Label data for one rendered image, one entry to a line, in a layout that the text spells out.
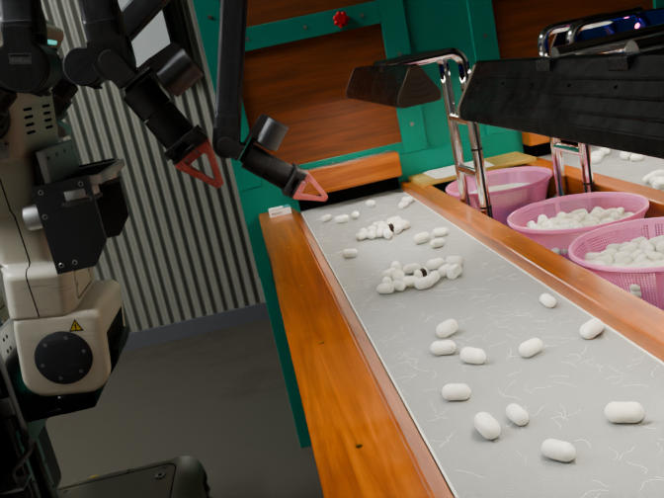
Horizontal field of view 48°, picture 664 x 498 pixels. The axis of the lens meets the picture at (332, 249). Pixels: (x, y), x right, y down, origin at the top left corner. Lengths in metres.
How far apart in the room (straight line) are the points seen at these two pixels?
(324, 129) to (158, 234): 1.61
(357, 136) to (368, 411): 1.38
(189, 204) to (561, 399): 2.82
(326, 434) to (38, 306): 0.76
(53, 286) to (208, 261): 2.20
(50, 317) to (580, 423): 0.97
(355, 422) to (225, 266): 2.78
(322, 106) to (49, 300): 1.02
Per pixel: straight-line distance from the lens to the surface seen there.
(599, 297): 1.11
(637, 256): 1.33
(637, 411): 0.84
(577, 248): 1.35
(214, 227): 3.56
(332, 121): 2.16
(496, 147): 2.27
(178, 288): 3.65
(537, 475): 0.77
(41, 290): 1.46
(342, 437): 0.84
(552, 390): 0.92
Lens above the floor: 1.16
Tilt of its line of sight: 14 degrees down
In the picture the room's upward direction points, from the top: 12 degrees counter-clockwise
